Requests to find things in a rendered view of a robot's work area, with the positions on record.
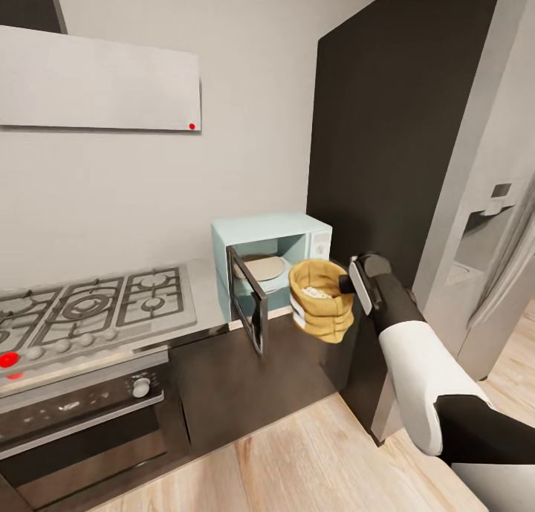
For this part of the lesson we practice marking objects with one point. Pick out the burner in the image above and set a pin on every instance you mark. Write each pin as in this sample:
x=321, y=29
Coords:
x=44, y=324

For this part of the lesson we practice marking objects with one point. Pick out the fridge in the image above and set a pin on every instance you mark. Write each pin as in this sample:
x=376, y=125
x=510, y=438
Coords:
x=423, y=151

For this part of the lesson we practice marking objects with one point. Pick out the oven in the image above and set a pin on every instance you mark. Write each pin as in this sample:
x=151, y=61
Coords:
x=69, y=442

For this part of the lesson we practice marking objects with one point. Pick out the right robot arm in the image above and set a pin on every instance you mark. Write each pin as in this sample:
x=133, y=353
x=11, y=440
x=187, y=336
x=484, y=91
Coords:
x=443, y=411

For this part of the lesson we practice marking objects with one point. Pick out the microwave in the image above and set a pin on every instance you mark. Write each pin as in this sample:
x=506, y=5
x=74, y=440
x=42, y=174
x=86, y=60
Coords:
x=257, y=252

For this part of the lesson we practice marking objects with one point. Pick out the popcorn bag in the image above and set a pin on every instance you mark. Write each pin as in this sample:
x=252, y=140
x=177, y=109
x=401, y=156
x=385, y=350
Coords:
x=326, y=317

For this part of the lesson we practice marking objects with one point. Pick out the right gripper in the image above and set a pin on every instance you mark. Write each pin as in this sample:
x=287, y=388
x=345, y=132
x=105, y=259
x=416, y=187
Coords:
x=346, y=285

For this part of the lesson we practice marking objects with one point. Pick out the range hood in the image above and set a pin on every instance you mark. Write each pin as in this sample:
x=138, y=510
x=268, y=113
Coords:
x=48, y=78

